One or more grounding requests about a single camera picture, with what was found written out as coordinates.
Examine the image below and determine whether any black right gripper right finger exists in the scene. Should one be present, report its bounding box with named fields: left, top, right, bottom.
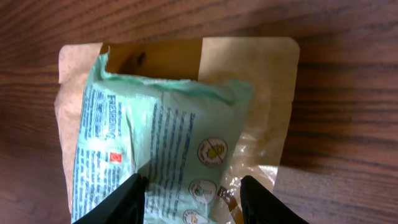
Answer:
left=240, top=175, right=308, bottom=224

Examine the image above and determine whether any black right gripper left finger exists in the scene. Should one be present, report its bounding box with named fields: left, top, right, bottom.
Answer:
left=75, top=174, right=148, bottom=224

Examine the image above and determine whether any teal white snack packet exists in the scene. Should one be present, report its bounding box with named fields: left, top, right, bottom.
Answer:
left=71, top=54, right=254, bottom=223

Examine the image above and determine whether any brown white snack packet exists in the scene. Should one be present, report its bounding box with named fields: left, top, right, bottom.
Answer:
left=54, top=37, right=300, bottom=223

